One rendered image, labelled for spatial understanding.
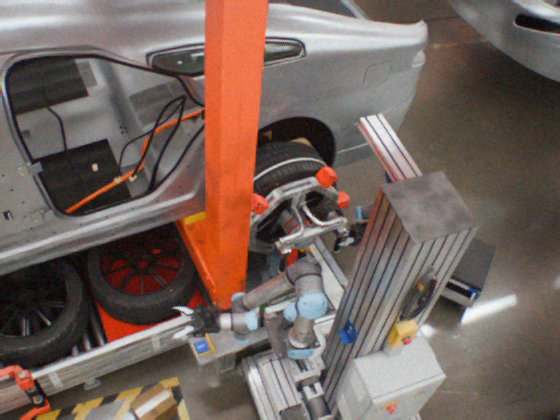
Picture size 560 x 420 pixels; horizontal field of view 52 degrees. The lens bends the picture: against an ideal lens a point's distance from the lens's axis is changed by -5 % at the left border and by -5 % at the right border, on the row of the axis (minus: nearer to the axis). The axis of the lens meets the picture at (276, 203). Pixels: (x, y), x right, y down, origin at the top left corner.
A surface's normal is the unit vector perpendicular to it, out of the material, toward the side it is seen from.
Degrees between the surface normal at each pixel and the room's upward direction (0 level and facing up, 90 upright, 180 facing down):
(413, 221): 0
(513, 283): 0
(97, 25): 31
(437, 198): 0
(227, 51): 90
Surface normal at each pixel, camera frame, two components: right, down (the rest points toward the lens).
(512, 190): 0.08, -0.63
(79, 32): 0.33, -0.14
